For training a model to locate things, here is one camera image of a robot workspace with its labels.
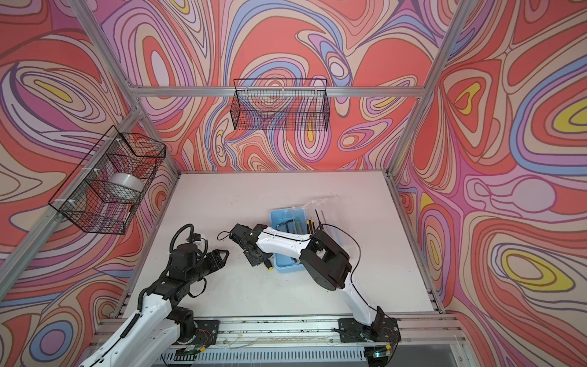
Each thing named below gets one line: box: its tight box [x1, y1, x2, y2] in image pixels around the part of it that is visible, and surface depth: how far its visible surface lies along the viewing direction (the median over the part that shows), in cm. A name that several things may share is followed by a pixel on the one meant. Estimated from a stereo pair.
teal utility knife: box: [294, 216, 304, 235], surface depth 92 cm
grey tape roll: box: [108, 172, 146, 192], surface depth 75 cm
